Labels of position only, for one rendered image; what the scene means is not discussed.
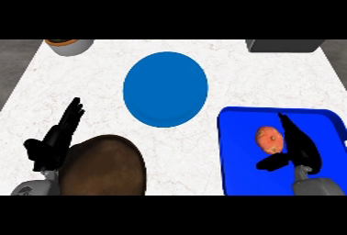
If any brown wooden bowl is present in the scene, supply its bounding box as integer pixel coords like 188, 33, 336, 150
58, 134, 148, 196

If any orange squash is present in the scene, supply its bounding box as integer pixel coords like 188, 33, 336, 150
256, 126, 286, 155

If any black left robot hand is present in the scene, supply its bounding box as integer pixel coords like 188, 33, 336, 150
24, 96, 88, 173

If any grey pot with orange rim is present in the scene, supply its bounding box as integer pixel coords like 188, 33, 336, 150
43, 39, 95, 57

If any dark grey appliance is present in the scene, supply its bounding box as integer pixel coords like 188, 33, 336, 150
244, 39, 327, 53

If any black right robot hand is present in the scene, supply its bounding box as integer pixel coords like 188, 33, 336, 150
256, 112, 323, 175

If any blue round plate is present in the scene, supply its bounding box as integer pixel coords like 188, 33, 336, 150
123, 51, 210, 129

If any blue rectangular tray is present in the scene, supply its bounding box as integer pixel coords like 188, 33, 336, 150
218, 106, 347, 196

